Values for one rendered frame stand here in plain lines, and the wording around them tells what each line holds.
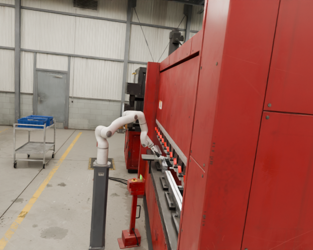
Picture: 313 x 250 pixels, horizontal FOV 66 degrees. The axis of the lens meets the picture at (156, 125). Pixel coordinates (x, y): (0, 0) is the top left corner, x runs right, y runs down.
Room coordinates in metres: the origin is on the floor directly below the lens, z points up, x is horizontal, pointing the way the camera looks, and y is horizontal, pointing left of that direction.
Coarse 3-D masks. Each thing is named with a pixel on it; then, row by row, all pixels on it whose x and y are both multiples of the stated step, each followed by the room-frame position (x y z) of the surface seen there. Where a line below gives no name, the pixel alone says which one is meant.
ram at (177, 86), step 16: (192, 64) 1.86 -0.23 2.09; (160, 80) 3.76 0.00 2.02; (176, 80) 2.44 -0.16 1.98; (192, 80) 1.80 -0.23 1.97; (160, 96) 3.58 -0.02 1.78; (176, 96) 2.35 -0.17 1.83; (192, 96) 1.75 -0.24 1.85; (160, 112) 3.41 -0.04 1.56; (176, 112) 2.27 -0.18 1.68; (160, 128) 3.25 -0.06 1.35; (176, 128) 2.19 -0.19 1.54; (176, 144) 2.12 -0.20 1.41
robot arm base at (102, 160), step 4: (100, 152) 2.53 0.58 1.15; (104, 152) 2.54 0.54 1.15; (100, 156) 2.53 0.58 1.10; (104, 156) 2.54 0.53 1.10; (96, 160) 2.57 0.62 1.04; (100, 160) 2.53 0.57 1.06; (104, 160) 2.54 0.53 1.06; (96, 164) 2.52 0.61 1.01; (100, 164) 2.53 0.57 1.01; (104, 164) 2.55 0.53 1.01; (108, 164) 2.56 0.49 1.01
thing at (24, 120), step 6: (18, 120) 4.82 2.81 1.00; (24, 120) 4.84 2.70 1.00; (30, 120) 5.03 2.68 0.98; (36, 120) 5.09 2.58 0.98; (42, 120) 5.22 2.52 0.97; (18, 126) 4.83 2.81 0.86; (24, 126) 4.85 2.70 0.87; (30, 126) 4.87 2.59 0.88; (36, 126) 4.89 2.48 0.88; (42, 126) 4.91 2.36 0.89
